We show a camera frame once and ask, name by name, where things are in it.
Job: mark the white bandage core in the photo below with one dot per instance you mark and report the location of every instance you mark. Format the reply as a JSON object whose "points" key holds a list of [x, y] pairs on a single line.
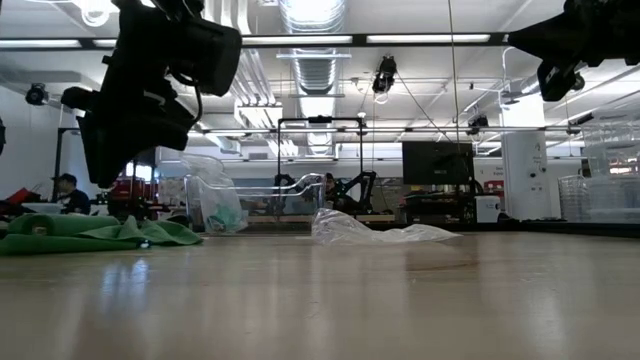
{"points": [[39, 230]]}

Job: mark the black monitor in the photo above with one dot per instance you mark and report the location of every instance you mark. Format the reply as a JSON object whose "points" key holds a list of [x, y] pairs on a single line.
{"points": [[437, 162]]}

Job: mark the stacked clear plastic containers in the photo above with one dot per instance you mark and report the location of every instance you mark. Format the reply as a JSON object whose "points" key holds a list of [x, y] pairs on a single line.
{"points": [[600, 200]]}

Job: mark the clear storage box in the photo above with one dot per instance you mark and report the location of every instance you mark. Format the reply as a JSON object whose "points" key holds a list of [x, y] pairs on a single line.
{"points": [[610, 145]]}

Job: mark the white box device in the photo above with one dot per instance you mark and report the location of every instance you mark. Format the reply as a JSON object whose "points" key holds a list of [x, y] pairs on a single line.
{"points": [[487, 209]]}

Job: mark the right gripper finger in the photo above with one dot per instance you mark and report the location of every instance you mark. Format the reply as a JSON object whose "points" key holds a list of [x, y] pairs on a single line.
{"points": [[540, 40]]}

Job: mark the red background cart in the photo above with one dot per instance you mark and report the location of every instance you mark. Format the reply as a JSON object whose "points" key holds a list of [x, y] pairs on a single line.
{"points": [[125, 192]]}

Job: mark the white building column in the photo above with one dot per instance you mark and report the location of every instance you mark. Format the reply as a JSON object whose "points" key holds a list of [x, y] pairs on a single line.
{"points": [[525, 165]]}

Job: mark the clear plastic bag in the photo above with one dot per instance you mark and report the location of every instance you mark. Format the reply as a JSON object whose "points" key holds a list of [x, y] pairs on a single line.
{"points": [[350, 230], [215, 195]]}

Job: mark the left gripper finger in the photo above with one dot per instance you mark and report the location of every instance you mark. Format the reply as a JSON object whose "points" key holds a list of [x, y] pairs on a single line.
{"points": [[105, 150], [170, 130]]}

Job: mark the black overhead crossbar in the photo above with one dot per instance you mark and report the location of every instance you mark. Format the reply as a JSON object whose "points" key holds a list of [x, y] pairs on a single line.
{"points": [[425, 35]]}

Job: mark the person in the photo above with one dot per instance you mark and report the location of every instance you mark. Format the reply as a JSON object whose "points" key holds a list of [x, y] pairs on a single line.
{"points": [[332, 190], [75, 197]]}

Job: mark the green cloth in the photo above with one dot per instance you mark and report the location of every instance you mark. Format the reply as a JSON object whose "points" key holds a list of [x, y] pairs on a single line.
{"points": [[75, 235]]}

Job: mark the black background rig frame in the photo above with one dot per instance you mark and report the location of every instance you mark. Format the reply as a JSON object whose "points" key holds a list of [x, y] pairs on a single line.
{"points": [[320, 119], [57, 160]]}

